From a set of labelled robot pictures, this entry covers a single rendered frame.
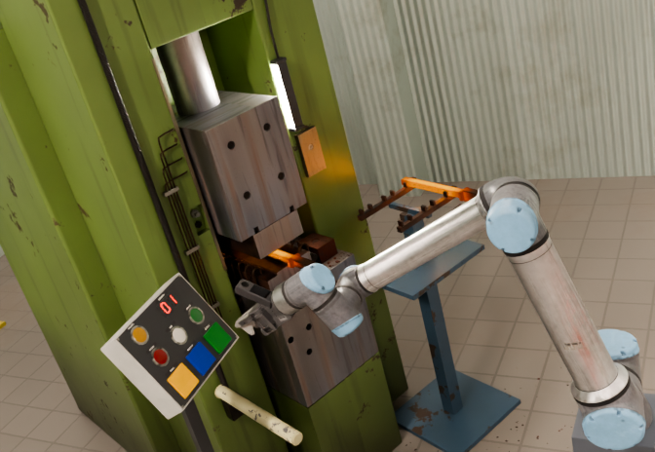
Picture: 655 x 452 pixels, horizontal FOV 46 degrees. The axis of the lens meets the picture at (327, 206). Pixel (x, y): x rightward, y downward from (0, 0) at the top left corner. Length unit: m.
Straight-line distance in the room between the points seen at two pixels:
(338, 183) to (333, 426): 0.92
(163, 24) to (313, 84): 0.64
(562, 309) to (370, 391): 1.31
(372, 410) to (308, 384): 0.39
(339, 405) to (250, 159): 1.03
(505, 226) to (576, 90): 3.18
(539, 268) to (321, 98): 1.28
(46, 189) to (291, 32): 1.02
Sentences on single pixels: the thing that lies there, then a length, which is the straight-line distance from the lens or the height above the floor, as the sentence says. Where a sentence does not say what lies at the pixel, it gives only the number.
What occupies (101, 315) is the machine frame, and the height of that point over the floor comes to 0.90.
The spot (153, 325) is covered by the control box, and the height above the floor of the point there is 1.15.
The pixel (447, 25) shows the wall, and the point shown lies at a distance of 4.98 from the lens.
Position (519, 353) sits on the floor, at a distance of 3.67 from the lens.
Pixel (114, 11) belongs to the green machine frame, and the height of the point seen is 1.97.
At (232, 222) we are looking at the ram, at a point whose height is 1.24.
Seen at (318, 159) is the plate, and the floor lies 1.23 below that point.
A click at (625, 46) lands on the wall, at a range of 4.82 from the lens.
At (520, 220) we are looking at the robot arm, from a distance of 1.80.
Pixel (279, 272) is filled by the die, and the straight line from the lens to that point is 2.67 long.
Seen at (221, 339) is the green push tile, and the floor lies 1.00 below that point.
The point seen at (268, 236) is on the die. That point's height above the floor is 1.13.
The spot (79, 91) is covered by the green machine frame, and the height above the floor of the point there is 1.79.
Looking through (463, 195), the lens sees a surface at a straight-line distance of 2.80.
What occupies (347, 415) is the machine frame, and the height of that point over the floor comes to 0.32.
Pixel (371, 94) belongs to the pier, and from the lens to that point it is 5.08.
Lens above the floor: 2.24
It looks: 24 degrees down
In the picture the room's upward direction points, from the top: 15 degrees counter-clockwise
